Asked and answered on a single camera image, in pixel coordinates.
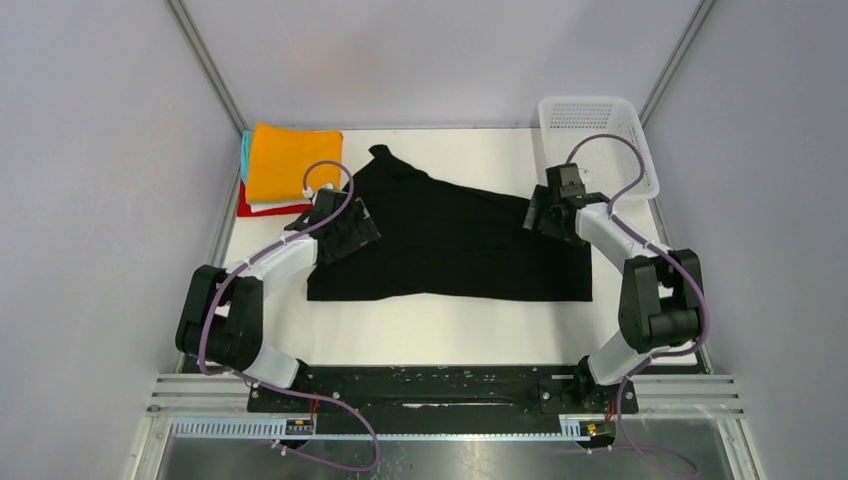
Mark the black t shirt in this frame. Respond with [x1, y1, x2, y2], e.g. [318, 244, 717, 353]
[307, 145, 593, 302]

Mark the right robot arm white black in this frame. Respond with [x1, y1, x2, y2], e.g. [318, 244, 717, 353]
[524, 164, 708, 412]

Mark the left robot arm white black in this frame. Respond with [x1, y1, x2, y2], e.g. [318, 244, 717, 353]
[175, 187, 381, 411]

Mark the white plastic basket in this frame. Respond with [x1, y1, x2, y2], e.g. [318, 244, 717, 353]
[537, 96, 660, 202]

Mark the folded white t shirt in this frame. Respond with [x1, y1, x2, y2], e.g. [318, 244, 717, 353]
[237, 183, 312, 217]

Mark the folded orange t shirt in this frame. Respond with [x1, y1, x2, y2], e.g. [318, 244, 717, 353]
[245, 123, 343, 204]

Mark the folded red t shirt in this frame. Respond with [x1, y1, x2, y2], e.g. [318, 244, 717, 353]
[236, 182, 311, 218]

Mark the folded cyan t shirt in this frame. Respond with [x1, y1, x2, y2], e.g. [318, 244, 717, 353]
[239, 130, 254, 185]

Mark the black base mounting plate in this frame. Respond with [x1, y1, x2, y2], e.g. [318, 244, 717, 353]
[246, 362, 640, 436]

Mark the white slotted cable duct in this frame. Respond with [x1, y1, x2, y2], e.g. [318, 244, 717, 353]
[170, 414, 598, 443]

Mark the aluminium frame rail right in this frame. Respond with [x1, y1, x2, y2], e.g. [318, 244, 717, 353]
[639, 0, 717, 128]

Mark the aluminium frame rail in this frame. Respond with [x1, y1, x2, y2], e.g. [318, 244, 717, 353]
[164, 0, 248, 135]
[639, 0, 717, 128]

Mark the aluminium frame rail left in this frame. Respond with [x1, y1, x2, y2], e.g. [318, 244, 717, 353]
[164, 0, 248, 135]

